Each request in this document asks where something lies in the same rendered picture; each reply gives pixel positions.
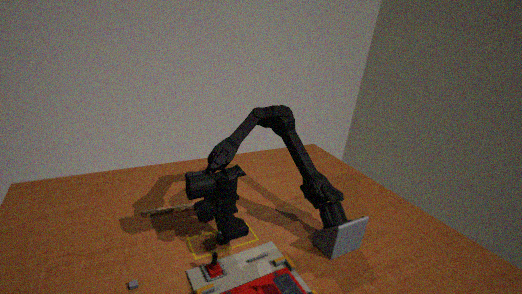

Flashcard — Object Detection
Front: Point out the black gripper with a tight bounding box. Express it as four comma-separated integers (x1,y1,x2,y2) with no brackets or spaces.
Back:
204,191,249,243

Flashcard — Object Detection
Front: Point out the black wheel with grey hub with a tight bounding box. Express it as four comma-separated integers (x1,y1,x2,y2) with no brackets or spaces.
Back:
216,231,227,244

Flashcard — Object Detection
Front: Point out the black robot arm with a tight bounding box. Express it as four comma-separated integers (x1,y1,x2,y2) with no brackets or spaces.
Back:
185,105,351,229

